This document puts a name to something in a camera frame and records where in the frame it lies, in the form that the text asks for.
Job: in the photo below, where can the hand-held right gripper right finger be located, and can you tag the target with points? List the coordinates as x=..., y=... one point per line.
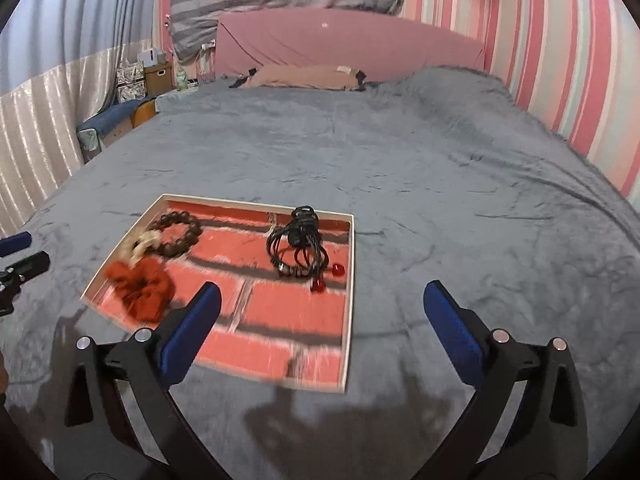
x=456, y=332

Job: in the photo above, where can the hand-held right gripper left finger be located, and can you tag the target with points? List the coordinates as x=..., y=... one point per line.
x=189, y=332

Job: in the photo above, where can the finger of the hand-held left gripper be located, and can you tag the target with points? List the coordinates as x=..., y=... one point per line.
x=14, y=244
x=27, y=265

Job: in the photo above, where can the orange scrunchie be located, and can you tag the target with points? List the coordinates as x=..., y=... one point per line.
x=140, y=287

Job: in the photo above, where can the brick-lined jewelry tray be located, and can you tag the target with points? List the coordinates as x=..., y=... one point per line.
x=280, y=310

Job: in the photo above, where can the cream satin scrunchie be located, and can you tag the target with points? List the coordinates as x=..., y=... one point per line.
x=145, y=241

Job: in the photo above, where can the blue and cream curtain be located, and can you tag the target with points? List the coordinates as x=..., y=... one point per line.
x=45, y=120

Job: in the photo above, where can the blue cushioned bench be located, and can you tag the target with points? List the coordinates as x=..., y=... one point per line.
x=107, y=120

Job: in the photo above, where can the grey plush blanket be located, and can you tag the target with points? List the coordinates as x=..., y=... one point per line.
x=425, y=170

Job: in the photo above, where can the patterned storage box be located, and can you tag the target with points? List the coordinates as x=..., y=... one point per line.
x=130, y=82

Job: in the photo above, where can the brown cardboard box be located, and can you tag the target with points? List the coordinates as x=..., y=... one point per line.
x=156, y=80

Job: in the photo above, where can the white tissue box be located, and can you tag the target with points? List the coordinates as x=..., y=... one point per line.
x=150, y=57

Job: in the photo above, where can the green bottle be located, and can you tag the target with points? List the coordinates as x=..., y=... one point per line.
x=180, y=79

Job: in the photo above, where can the tan pillow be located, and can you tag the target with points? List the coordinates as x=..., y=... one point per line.
x=300, y=77

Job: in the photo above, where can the pink headboard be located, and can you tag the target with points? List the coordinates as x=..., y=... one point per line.
x=350, y=42

